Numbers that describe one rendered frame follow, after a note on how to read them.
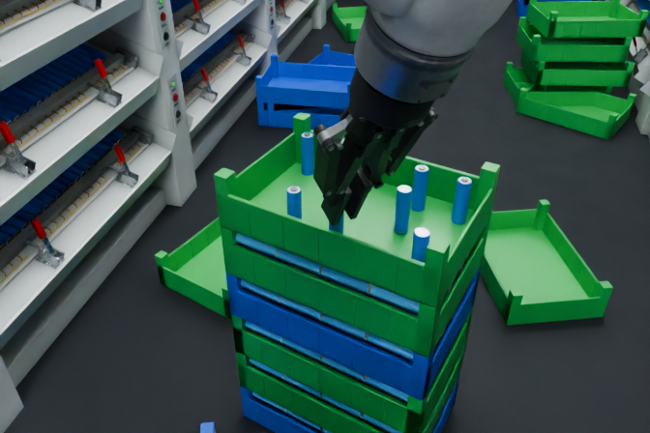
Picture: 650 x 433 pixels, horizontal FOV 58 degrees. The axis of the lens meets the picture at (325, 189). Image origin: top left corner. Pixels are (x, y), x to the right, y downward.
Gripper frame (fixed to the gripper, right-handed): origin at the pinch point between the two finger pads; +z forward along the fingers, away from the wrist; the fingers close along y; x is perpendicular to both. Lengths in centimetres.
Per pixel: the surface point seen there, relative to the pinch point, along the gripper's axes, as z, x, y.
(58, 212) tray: 50, 40, -28
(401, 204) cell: 3.3, -1.8, 8.0
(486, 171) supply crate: 0.1, -2.7, 19.1
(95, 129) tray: 37, 47, -18
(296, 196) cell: 5.1, 4.5, -3.1
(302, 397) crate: 33.9, -12.7, -4.8
